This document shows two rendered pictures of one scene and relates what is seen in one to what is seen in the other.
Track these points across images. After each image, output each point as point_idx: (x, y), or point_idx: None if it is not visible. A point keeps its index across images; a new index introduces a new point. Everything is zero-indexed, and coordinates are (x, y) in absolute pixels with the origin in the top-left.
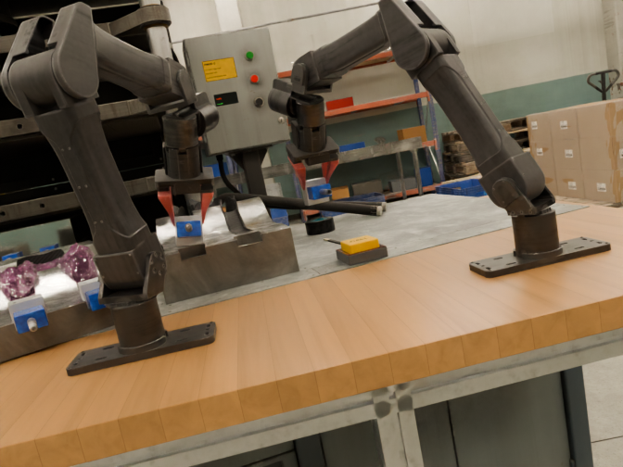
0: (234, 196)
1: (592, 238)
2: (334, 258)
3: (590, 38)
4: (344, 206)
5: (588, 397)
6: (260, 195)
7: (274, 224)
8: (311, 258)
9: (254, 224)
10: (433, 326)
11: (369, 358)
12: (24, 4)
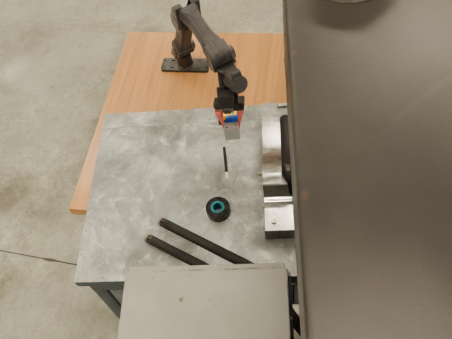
0: (281, 172)
1: (161, 65)
2: (240, 128)
3: None
4: (184, 228)
5: (62, 311)
6: (249, 262)
7: (266, 120)
8: (250, 137)
9: (274, 148)
10: (245, 40)
11: (268, 33)
12: None
